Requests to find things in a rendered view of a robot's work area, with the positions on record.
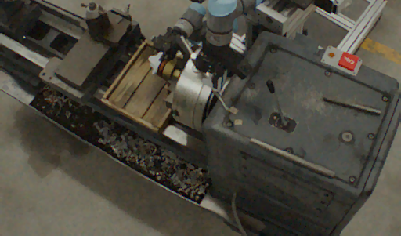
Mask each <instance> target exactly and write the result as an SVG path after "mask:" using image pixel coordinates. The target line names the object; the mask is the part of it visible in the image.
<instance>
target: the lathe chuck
mask: <svg viewBox="0 0 401 236"><path fill-rule="evenodd" d="M201 48H202V46H201V47H199V48H198V49H197V50H196V51H195V53H196V54H198V53H199V51H200V50H201ZM193 67H194V65H193V61H192V59H191V58H190V60H189V61H188V63H187V64H186V66H185V67H184V69H183V71H182V73H181V75H180V76H179V80H178V81H177V84H176V87H175V91H174V93H173V97H172V99H173V101H172V109H174V110H175V109H176V110H177V111H178V112H179V117H177V116H176V115H175V114H173V118H174V119H175V120H176V121H178V122H181V123H183V124H184V125H187V126H189V127H190V128H192V129H195V128H194V127H193V114H194V110H195V107H196V103H197V98H198V96H199V94H200V91H201V88H202V86H203V84H204V83H203V82H202V78H204V76H203V75H202V74H201V72H196V71H194V70H193ZM195 130H196V129H195Z"/></svg>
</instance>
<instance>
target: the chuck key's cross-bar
mask: <svg viewBox="0 0 401 236"><path fill-rule="evenodd" d="M181 39H182V41H183V43H184V44H185V46H186V48H187V49H188V51H189V52H190V55H191V54H192V53H193V50H192V49H191V48H190V46H189V44H188V42H187V41H186V39H185V38H184V36H181ZM200 72H201V71H200ZM201 74H202V75H203V76H204V78H208V77H209V76H208V74H205V73H204V72H201ZM212 90H213V89H212ZM213 91H214V90H213ZM214 93H215V95H216V96H217V97H218V99H219V102H220V103H221V105H222V106H223V107H224V109H225V110H226V111H229V110H230V109H229V107H227V105H226V103H225V102H224V100H223V98H222V97H221V95H220V94H219V92H218V91H217V92H216V91H214Z"/></svg>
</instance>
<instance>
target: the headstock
mask: <svg viewBox="0 0 401 236"><path fill-rule="evenodd" d="M326 51H327V49H321V50H320V51H318V52H317V54H316V55H313V56H310V55H309V54H308V53H307V52H306V51H305V49H304V48H303V47H302V46H300V45H296V44H294V43H292V40H291V39H289V38H285V37H282V36H279V35H277V34H273V33H270V32H266V31H264V32H262V33H261V34H260V35H259V36H258V38H257V39H256V41H255V43H254V44H253V46H252V47H251V49H250V50H248V52H247V54H246V56H245V58H244V61H245V62H246V63H247V64H250V65H251V66H252V67H253V70H252V72H251V73H250V74H249V75H248V76H247V77H246V78H245V79H244V80H240V79H239V77H238V76H237V75H236V74H234V75H233V78H232V79H231V81H230V82H229V84H227V86H226V87H225V89H224V90H223V92H222V94H221V97H222V98H223V100H224V102H225V103H226V105H227V107H229V109H231V107H235V108H236V109H237V110H239V111H238V113H237V114H234V113H233V112H231V111H226V110H225V109H224V107H223V106H222V105H221V103H220V102H219V99H218V101H217V103H216V104H215V106H214V107H213V109H212V110H211V112H210V114H209V115H208V117H207V118H206V120H205V121H204V123H203V125H202V131H203V136H204V145H205V150H206V155H207V160H208V167H209V169H210V170H211V171H212V172H213V173H215V174H216V175H218V176H221V177H223V178H235V179H237V180H239V181H243V182H245V183H247V184H249V185H251V186H253V187H255V188H257V189H259V190H261V191H264V192H266V193H267V194H270V195H273V196H275V197H277V198H279V199H280V200H284V201H286V202H288V203H289V204H292V205H294V206H296V207H298V208H301V209H304V210H305V211H306V212H310V213H312V214H314V215H316V216H318V217H320V218H323V219H325V220H327V221H330V222H332V223H336V224H337V225H338V226H340V227H341V226H346V225H347V224H348V223H349V222H350V221H351V220H352V218H353V217H354V216H355V214H357V213H358V211H359V210H360V208H361V207H362V206H363V204H364V203H365V202H366V200H368V199H369V197H370V196H371V195H372V193H373V191H374V188H375V186H376V184H377V181H378V178H379V176H380V174H381V171H382V168H383V165H384V163H385V160H386V158H387V156H388V152H389V150H390V148H391V146H392V141H393V140H394V137H395V134H396V132H397V129H398V127H399V123H400V121H401V92H400V91H399V83H398V80H396V79H394V78H392V77H390V76H388V75H386V74H383V73H381V72H380V71H376V70H375V69H372V68H370V67H368V66H365V65H363V64H361V66H360V68H359V70H358V72H357V74H356V76H353V75H352V74H349V73H346V72H344V71H342V70H340V69H337V68H336V67H332V66H330V65H329V64H326V63H323V62H321V60H322V58H323V55H324V54H325V52H326ZM267 81H272V82H273V87H274V90H275V92H274V93H275V95H276V98H277V100H278V103H279V105H280V109H281V110H282V113H283V116H284V118H286V119H287V120H289V121H290V123H291V125H290V127H289V128H287V129H282V128H281V127H280V121H281V118H280V113H279V111H278V109H277V106H276V103H275V101H274V99H273V95H272V93H270V91H269V90H268V88H267V86H266V82H267ZM324 93H326V94H330V95H333V96H338V97H340V98H343V99H347V100H351V101H353V102H357V103H364V104H366V105H369V106H372V107H376V108H378V109H381V114H380V115H375V114H371V113H368V112H366V111H361V110H358V109H353V108H351V107H346V106H343V105H340V104H337V103H333V102H330V101H327V100H323V96H324ZM231 98H234V99H233V101H234V102H230V99H231ZM236 119H240V120H242V124H241V125H235V124H234V123H235V120H236ZM252 137H254V138H256V139H258V140H261V141H263V142H265V143H267V144H270V145H272V146H274V147H278V148H280V149H282V150H284V151H287V152H289V153H291V154H294V155H297V156H300V157H302V158H304V159H306V160H308V161H310V162H315V163H316V164H317V165H321V166H323V167H326V168H328V169H330V170H332V171H335V172H336V173H335V174H334V178H333V179H332V178H331V177H329V176H325V175H323V174H322V173H320V172H315V171H313V170H311V169H309V168H307V167H303V166H301V165H299V164H297V163H294V162H293V161H289V160H287V159H285V158H282V157H280V156H278V155H276V154H274V153H272V152H268V151H265V150H263V149H261V148H259V147H256V146H254V145H252V144H250V140H251V138H252Z"/></svg>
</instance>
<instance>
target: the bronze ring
mask: <svg viewBox="0 0 401 236"><path fill-rule="evenodd" d="M175 65H176V62H175V61H174V60H168V59H163V60H162V61H161V62H160V63H159V65H158V68H157V75H158V76H159V77H161V78H163V79H164V80H165V81H166V82H167V81H168V79H169V78H170V77H171V76H172V77H174V78H177V79H178V80H179V76H180V75H181V73H182V70H179V69H178V68H175Z"/></svg>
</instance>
